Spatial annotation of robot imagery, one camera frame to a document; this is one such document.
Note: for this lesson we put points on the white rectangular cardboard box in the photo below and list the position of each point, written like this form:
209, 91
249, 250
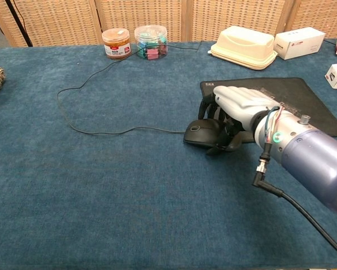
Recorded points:
299, 42

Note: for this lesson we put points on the woven wicker folding screen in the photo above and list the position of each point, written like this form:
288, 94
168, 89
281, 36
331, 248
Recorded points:
72, 19

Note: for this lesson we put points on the cream plastic lunch box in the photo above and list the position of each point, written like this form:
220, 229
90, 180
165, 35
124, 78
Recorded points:
242, 46

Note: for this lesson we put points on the orange-filled plastic jar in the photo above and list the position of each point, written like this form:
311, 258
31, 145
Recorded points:
117, 45

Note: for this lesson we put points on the clear jar of binder clips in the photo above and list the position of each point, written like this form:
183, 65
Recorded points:
151, 43

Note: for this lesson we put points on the blue table cloth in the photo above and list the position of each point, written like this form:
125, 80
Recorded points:
129, 211

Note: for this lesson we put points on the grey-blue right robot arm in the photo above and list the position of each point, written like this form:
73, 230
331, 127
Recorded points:
311, 152

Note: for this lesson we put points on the black tripod stand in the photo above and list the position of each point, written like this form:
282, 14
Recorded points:
17, 22

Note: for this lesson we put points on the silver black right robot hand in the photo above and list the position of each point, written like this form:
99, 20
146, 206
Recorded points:
238, 102

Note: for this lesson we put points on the black printed mouse pad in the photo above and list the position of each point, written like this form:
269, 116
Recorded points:
311, 92

